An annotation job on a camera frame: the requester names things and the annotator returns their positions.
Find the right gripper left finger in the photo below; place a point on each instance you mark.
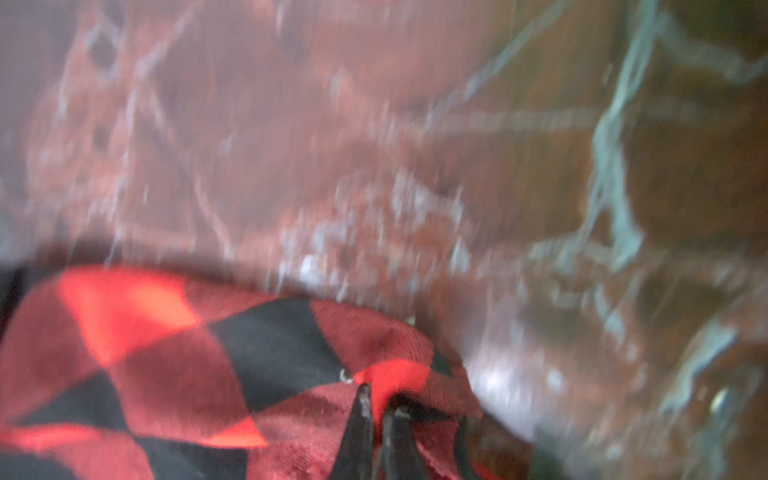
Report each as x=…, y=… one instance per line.
x=354, y=459

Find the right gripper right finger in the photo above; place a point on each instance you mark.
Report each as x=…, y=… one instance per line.
x=399, y=453

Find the red black plaid shirt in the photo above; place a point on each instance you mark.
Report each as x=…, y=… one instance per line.
x=139, y=374

